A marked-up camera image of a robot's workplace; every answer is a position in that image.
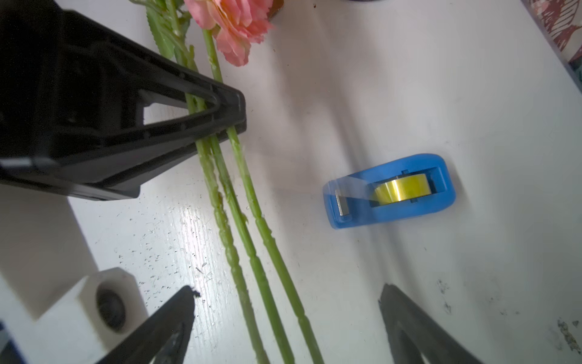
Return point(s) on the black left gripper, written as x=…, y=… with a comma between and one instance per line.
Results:
x=58, y=64

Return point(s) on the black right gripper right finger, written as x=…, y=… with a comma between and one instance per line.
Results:
x=413, y=336

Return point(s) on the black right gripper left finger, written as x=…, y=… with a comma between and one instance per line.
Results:
x=163, y=337

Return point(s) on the pink flower bouquet green stems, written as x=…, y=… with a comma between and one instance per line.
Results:
x=231, y=28

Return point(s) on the blue tape dispenser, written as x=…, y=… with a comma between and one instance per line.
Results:
x=405, y=188

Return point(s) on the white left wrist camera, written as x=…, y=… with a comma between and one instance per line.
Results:
x=57, y=305

